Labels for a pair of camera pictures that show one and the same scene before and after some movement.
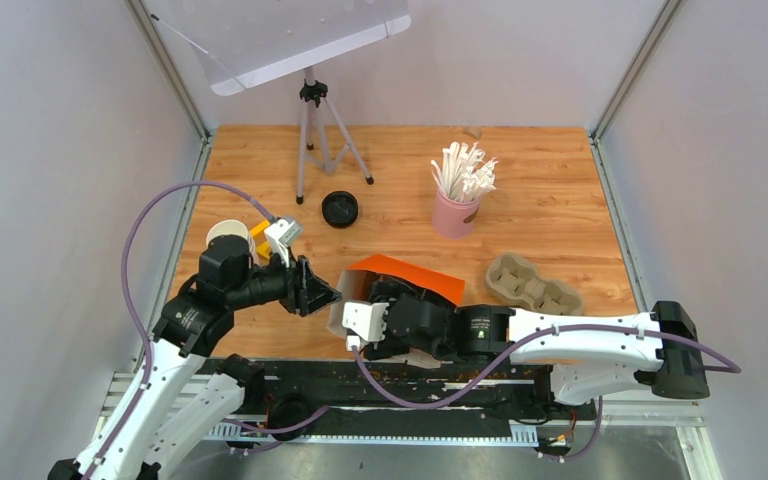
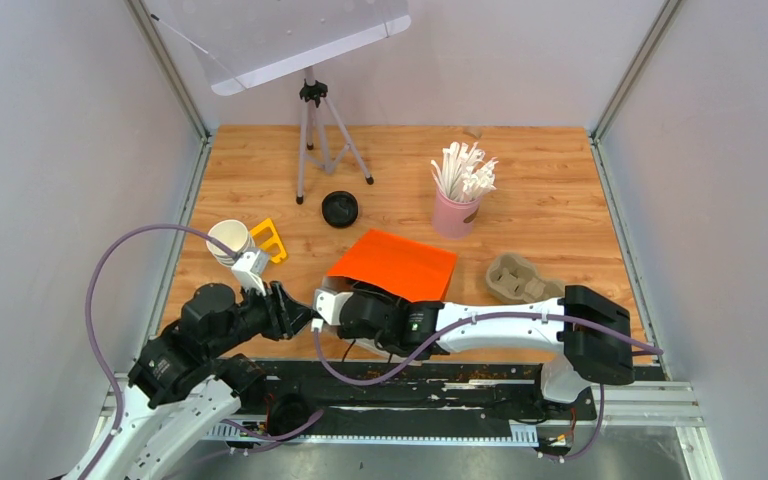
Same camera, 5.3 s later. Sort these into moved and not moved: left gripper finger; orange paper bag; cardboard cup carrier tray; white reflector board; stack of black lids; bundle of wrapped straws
Moved: orange paper bag; left gripper finger
Not moved: cardboard cup carrier tray; bundle of wrapped straws; stack of black lids; white reflector board
